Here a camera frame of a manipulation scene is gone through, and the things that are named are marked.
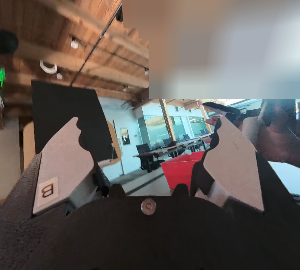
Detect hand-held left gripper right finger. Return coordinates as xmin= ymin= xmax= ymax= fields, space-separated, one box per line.
xmin=190 ymin=116 xmax=264 ymax=212

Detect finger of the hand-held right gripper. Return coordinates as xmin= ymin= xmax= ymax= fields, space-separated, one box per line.
xmin=203 ymin=102 xmax=240 ymax=121

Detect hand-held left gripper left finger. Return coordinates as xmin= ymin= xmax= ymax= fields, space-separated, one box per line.
xmin=32 ymin=116 xmax=110 ymax=216

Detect red plastic bin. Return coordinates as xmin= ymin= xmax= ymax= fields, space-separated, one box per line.
xmin=160 ymin=150 xmax=207 ymax=190

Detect person's right hand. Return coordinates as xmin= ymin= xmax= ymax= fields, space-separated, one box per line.
xmin=204 ymin=115 xmax=300 ymax=170

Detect black board on white stand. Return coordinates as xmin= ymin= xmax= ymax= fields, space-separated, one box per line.
xmin=97 ymin=142 xmax=115 ymax=169

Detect black panel on wooden board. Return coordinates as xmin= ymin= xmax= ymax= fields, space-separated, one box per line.
xmin=31 ymin=80 xmax=122 ymax=165

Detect black office chair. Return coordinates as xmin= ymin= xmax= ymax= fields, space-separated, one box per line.
xmin=136 ymin=144 xmax=160 ymax=170

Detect white door with long handle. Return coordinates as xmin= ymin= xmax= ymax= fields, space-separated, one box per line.
xmin=113 ymin=119 xmax=141 ymax=175

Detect white coiled ceiling cable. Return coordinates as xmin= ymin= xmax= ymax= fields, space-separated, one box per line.
xmin=39 ymin=60 xmax=58 ymax=74

